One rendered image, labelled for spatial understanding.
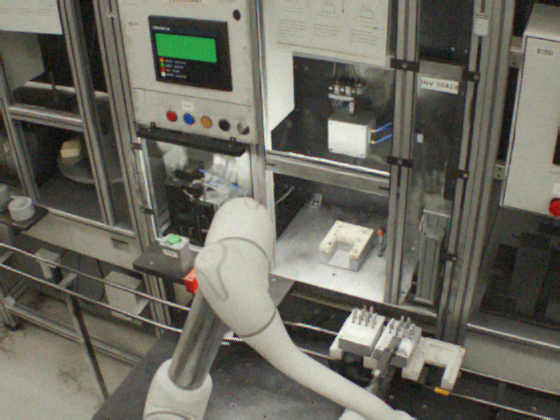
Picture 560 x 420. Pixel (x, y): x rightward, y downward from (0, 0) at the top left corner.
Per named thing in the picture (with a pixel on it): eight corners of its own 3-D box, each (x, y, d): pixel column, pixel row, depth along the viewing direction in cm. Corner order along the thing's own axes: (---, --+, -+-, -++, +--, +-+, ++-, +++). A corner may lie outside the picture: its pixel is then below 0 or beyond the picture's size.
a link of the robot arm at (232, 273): (280, 326, 127) (284, 280, 138) (232, 260, 118) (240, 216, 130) (222, 345, 131) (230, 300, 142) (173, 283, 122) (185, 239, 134)
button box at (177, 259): (164, 271, 213) (158, 242, 206) (176, 257, 219) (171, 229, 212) (184, 277, 210) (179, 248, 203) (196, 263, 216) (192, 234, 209)
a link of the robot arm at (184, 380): (135, 437, 173) (150, 378, 191) (191, 453, 175) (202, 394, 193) (207, 229, 130) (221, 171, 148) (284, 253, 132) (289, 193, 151)
